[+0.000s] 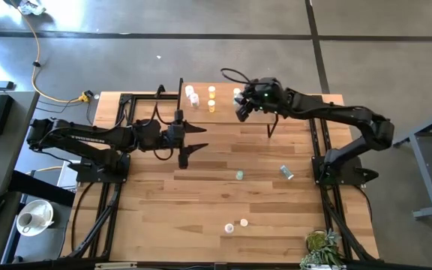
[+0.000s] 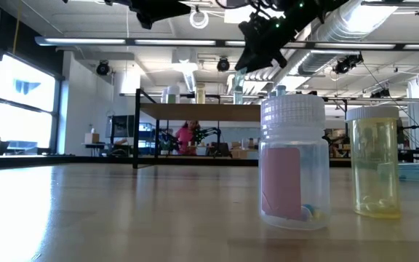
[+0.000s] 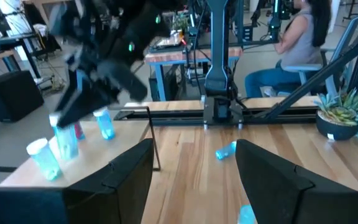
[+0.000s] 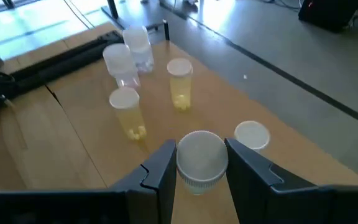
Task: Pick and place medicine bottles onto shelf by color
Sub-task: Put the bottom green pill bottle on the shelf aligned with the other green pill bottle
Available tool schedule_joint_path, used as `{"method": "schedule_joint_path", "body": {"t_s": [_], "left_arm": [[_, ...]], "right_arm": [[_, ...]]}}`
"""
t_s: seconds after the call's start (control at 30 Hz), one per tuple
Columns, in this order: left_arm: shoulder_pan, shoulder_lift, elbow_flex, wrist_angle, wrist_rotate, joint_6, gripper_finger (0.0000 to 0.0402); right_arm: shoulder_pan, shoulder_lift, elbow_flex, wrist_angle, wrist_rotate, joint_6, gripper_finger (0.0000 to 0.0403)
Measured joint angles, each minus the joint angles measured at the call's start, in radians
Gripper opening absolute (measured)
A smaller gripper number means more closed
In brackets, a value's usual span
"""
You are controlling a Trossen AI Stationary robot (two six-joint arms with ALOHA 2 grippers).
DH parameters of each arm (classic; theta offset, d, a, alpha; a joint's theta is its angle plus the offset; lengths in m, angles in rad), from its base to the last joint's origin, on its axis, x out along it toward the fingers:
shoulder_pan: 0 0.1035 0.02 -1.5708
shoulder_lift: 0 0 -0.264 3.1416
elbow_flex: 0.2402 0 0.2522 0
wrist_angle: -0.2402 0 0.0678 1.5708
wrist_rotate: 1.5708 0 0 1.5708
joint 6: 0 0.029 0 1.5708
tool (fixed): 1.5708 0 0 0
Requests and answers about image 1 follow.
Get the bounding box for potted succulent plant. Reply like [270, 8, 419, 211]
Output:
[300, 229, 347, 270]

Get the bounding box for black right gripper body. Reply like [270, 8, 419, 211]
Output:
[247, 77, 288, 113]

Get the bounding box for yellow floor cable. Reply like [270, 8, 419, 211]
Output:
[15, 7, 89, 104]

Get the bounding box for yellow cable plug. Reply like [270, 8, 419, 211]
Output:
[77, 89, 94, 104]

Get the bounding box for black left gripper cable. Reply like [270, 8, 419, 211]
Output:
[151, 148, 176, 162]

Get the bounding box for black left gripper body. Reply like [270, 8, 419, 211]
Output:
[161, 124, 186, 150]

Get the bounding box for white coffee cup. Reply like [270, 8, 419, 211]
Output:
[16, 211, 39, 234]

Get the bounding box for grey metal table frame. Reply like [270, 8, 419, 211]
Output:
[391, 103, 432, 221]

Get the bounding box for wooden shelf black legs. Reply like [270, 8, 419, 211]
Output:
[177, 77, 281, 139]

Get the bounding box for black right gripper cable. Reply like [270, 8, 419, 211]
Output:
[220, 67, 253, 86]

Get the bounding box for white paper sheet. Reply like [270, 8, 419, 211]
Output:
[56, 159, 79, 191]

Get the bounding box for white crumpled cloth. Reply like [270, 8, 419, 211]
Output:
[17, 0, 47, 16]

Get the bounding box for grey desk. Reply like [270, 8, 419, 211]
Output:
[0, 91, 40, 198]

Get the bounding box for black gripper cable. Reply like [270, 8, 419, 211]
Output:
[151, 148, 176, 162]
[220, 67, 253, 86]

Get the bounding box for black desk beam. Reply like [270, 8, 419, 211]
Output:
[8, 170, 77, 208]

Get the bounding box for black aluminium table frame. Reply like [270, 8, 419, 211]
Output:
[61, 77, 380, 270]

